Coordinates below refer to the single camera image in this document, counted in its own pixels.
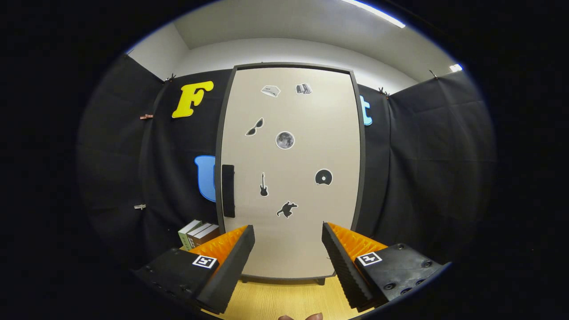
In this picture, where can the black backdrop cloth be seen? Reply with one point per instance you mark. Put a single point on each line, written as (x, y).
(422, 169)

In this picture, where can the green spine book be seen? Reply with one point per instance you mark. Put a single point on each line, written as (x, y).
(186, 233)

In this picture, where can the long ceiling light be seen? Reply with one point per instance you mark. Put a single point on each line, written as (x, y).
(378, 13)

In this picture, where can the beige cabinet door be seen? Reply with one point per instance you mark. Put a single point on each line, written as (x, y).
(311, 115)

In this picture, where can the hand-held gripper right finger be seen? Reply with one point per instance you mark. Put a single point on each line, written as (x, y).
(342, 269)

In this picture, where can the small ceiling light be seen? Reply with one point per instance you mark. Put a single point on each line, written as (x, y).
(455, 67)

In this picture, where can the grey cabinet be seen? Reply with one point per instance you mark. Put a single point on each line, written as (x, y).
(218, 133)

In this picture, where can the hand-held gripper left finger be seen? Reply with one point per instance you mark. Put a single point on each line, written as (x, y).
(235, 264)

